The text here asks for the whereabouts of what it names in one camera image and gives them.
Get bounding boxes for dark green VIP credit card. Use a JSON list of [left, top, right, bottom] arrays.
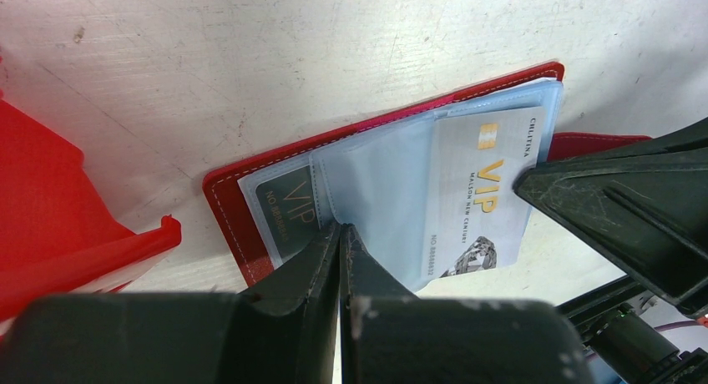
[[255, 166, 320, 265]]

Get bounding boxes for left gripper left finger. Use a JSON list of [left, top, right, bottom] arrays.
[[237, 223, 341, 383]]

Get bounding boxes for white VIP credit card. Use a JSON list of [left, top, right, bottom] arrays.
[[421, 106, 547, 280]]

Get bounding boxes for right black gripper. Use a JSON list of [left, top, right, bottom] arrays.
[[513, 120, 707, 383]]

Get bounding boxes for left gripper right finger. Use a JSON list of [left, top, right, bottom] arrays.
[[339, 225, 417, 383]]

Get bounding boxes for red plastic tray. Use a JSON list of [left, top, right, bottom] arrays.
[[0, 55, 183, 338]]

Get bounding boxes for red leather card holder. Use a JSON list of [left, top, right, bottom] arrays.
[[203, 62, 640, 291]]

